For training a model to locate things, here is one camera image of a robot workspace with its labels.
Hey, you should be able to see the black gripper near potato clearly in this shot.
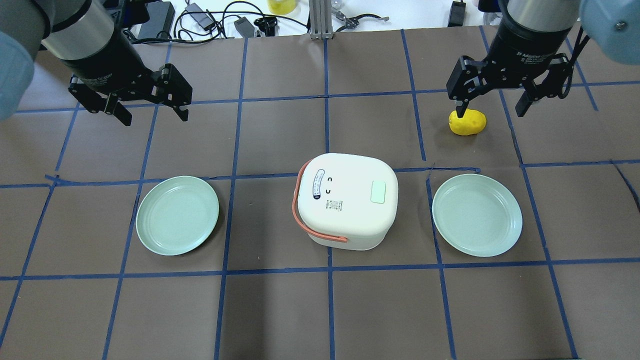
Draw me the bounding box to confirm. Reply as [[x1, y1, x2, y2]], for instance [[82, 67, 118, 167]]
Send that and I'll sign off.
[[446, 19, 575, 118]]

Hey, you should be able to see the white rice cooker orange handle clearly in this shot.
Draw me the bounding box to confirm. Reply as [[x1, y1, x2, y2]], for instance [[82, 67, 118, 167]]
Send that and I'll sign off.
[[291, 153, 399, 251]]

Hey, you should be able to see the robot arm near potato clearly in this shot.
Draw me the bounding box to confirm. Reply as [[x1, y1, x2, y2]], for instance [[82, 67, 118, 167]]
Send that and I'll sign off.
[[446, 0, 640, 117]]

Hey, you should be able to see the yellow toy potato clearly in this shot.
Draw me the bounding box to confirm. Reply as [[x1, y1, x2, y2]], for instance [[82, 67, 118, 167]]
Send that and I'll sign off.
[[448, 109, 487, 136]]

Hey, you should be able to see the black power adapter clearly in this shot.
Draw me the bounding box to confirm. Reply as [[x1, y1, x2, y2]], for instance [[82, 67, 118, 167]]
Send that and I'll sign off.
[[137, 1, 175, 40]]

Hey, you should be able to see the green plate far side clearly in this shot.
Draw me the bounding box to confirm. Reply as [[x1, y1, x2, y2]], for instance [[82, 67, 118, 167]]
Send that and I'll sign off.
[[135, 175, 220, 256]]

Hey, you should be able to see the green plate near potato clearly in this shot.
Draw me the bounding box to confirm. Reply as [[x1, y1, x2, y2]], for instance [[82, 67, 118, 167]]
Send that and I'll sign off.
[[432, 173, 524, 258]]

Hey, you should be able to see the aluminium frame post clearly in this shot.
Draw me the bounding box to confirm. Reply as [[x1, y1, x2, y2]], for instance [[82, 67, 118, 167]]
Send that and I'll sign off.
[[308, 0, 334, 40]]

